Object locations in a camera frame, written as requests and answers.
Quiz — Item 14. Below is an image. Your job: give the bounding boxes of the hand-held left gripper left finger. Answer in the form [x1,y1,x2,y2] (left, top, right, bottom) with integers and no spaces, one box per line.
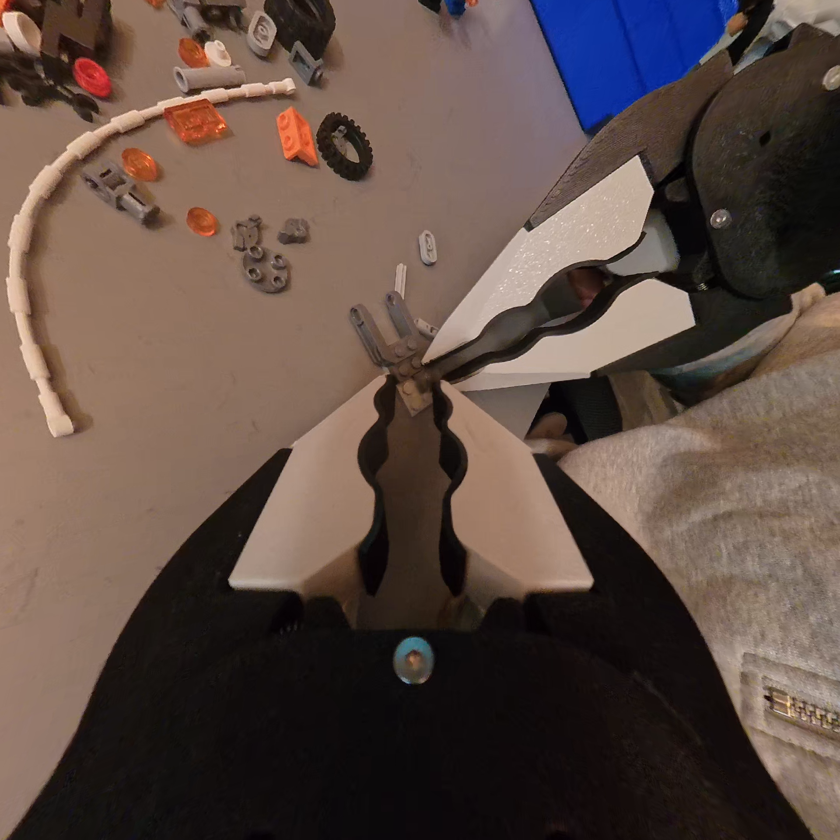
[227,375,398,627]

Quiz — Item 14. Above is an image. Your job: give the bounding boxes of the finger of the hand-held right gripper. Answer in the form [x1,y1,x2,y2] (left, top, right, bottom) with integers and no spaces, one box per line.
[446,277,697,441]
[422,155,681,367]

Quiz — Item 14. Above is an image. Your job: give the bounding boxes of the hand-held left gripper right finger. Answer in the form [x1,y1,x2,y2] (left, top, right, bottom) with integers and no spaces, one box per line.
[430,381,595,630]

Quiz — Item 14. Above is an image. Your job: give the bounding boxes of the grey lego fork plate assembly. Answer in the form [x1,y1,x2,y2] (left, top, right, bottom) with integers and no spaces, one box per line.
[349,290,439,418]

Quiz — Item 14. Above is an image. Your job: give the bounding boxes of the dark grey round lego plate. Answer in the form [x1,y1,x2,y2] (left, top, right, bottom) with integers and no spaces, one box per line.
[241,245,294,294]

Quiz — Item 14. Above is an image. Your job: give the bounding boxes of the small black lego tyre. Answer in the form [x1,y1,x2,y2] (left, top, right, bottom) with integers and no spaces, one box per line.
[315,112,374,182]

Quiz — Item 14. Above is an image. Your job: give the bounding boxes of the large black lego tyre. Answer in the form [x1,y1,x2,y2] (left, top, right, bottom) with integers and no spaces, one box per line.
[263,0,337,59]

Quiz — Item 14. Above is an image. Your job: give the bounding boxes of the clear orange lego plate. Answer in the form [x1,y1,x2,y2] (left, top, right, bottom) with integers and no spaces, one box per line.
[162,98,229,146]

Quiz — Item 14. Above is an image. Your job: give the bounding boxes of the light grey lego tube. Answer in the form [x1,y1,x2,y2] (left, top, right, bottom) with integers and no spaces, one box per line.
[172,63,248,95]

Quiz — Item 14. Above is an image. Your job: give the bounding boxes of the red round lego piece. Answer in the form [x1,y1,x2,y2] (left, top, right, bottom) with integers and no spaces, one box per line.
[71,57,113,100]

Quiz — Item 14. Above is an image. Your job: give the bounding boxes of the black lego claw pieces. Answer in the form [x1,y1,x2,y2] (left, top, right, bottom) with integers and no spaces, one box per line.
[0,51,101,123]

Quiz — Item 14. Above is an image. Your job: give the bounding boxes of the dark brown lego brick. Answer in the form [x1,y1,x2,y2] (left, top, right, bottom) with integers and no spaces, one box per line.
[39,0,114,61]

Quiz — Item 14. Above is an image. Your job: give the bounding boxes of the black office chair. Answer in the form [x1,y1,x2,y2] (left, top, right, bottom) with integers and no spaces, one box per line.
[545,375,626,442]

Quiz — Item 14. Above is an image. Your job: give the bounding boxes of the blue plastic bin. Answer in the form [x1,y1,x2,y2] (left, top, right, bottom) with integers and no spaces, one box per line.
[529,0,746,133]

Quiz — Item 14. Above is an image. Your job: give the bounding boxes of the white ribbed lego hose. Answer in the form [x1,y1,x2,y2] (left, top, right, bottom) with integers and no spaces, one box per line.
[6,77,297,438]

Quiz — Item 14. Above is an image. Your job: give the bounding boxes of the orange lego bracket brick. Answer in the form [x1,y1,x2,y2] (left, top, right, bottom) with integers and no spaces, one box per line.
[275,106,320,168]

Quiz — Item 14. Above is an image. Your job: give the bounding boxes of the grey lego frame piece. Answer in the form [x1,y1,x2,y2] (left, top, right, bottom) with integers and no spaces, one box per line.
[288,40,326,88]

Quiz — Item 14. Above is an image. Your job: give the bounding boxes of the white lego ring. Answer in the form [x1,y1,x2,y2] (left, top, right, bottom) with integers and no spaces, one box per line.
[0,9,44,57]

